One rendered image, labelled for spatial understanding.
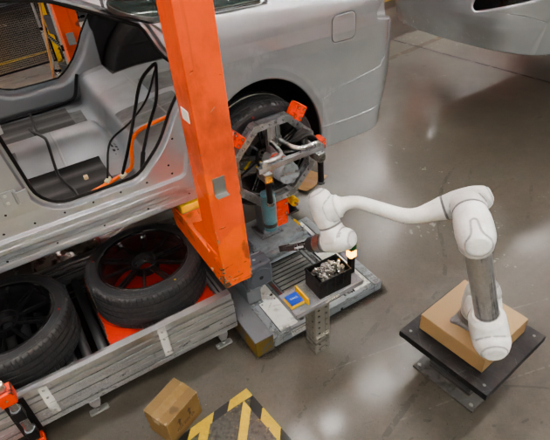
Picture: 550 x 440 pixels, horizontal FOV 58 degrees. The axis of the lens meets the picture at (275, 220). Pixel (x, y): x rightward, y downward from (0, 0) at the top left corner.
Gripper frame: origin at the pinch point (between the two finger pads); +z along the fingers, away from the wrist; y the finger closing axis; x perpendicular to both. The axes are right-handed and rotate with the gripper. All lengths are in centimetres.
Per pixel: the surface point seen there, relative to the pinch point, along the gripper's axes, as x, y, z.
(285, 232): 2, 68, 64
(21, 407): -43, -106, 85
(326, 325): -49, 30, 13
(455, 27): 136, 264, 4
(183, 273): -3, -21, 60
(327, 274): -19.2, 22.1, -3.6
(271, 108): 74, 33, 19
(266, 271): -14, 23, 43
